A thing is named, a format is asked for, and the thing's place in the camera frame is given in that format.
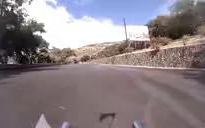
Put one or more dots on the dry hillside with shrubs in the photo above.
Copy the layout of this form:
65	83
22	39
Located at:
96	50

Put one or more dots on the grey asphalt road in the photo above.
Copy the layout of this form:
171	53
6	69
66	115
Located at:
90	90

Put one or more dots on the utility pole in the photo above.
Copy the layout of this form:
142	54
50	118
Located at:
125	29

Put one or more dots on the robot's own part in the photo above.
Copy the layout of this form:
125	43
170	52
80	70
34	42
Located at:
66	125
138	124

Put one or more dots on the large dark green tree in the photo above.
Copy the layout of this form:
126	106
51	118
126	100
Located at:
16	36

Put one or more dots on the bushes on slope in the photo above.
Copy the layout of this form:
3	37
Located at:
183	20

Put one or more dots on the stone retaining wall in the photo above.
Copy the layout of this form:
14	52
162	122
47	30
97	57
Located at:
170	56

